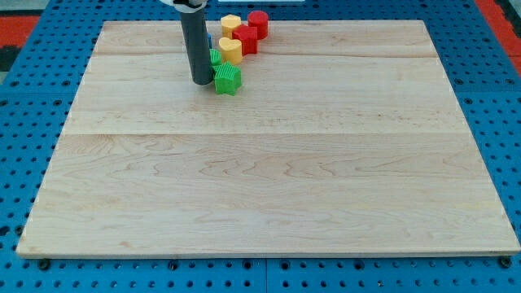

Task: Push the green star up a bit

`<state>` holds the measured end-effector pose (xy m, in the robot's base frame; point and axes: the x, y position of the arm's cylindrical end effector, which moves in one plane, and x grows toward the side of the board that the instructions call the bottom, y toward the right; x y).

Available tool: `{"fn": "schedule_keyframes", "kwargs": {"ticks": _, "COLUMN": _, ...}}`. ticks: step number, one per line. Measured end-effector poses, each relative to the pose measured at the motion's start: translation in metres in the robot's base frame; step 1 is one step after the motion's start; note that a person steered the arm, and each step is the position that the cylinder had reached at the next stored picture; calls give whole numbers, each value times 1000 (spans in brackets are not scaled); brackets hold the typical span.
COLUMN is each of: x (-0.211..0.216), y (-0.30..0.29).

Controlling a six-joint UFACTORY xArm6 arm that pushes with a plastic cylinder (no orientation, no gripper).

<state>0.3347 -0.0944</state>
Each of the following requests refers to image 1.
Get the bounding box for green star block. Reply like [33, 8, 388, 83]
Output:
[213, 62, 242, 95]

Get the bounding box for red star block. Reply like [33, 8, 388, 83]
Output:
[232, 24, 258, 55]

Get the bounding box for wooden board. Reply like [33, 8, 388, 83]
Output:
[16, 20, 520, 259]

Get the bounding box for yellow heart block front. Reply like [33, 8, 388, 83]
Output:
[218, 37, 243, 65]

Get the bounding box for yellow heart block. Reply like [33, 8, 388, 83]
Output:
[220, 15, 242, 38]
[218, 37, 243, 65]

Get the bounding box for green block behind rod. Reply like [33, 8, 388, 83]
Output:
[210, 49, 222, 67]

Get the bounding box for blue block behind rod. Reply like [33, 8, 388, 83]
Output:
[207, 33, 212, 50]

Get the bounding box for yellow heart block rear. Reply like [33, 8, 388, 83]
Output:
[220, 15, 242, 38]

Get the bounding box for red cylinder block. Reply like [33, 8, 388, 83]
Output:
[247, 11, 269, 40]

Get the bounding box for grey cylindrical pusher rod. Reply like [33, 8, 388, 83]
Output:
[180, 6, 213, 85]

